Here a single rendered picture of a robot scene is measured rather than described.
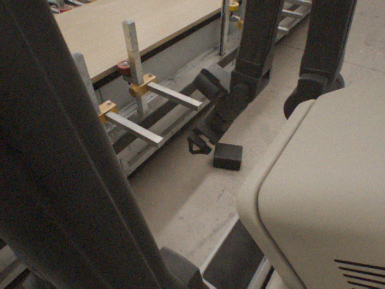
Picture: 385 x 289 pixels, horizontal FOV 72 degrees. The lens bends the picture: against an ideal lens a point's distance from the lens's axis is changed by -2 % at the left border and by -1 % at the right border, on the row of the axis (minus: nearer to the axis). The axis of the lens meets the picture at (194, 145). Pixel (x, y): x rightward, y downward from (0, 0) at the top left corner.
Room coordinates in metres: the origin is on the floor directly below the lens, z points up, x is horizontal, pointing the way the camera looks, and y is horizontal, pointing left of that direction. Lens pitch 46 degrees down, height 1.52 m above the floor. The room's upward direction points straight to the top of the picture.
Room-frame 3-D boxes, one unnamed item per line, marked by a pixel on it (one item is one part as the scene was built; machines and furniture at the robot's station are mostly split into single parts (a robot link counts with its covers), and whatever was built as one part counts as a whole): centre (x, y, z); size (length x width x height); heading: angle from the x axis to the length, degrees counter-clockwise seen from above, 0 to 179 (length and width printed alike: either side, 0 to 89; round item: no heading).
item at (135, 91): (1.04, 0.24, 0.84); 0.14 x 0.06 x 0.05; 145
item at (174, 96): (1.01, 0.16, 0.84); 0.43 x 0.03 x 0.04; 55
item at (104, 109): (0.84, 0.38, 0.83); 0.14 x 0.06 x 0.05; 145
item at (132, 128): (0.80, 0.30, 0.83); 0.43 x 0.03 x 0.04; 55
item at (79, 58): (0.82, 0.39, 0.87); 0.04 x 0.04 x 0.48; 55
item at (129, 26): (1.03, 0.25, 0.90); 0.04 x 0.04 x 0.48; 55
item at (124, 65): (1.12, 0.32, 0.85); 0.08 x 0.08 x 0.11
